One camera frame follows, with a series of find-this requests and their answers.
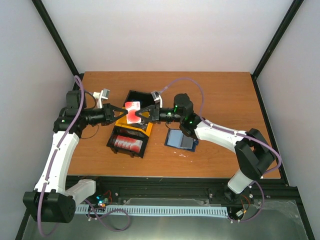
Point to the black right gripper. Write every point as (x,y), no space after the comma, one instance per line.
(154,113)

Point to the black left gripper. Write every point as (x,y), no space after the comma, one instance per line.
(109,114)

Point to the black bin with blue cards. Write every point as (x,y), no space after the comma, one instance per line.
(144,98)

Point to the red and white card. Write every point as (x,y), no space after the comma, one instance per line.
(132,107)

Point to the blue card holder wallet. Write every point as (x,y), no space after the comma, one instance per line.
(176,139)

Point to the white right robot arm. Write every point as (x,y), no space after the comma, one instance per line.
(254,155)

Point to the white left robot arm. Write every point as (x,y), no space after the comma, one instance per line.
(50,201)

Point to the black bin with red cards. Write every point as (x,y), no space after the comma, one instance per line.
(132,154)

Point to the red card stack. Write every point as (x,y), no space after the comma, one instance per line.
(128,143)

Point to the yellow bin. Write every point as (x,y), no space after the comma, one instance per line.
(141,129)

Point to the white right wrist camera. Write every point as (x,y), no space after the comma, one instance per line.
(157,98)

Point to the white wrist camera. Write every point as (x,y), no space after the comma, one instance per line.
(101,96)
(157,98)

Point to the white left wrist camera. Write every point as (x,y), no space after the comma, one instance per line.
(101,96)

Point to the light blue cable duct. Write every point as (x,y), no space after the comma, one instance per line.
(165,211)

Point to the black frame post left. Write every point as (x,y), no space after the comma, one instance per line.
(47,20)

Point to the black frame post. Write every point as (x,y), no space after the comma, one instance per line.
(47,20)
(279,33)

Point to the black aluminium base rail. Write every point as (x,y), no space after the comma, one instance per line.
(213,190)

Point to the metal base plate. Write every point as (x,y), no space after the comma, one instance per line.
(279,220)

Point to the black frame post right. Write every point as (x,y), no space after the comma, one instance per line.
(279,33)

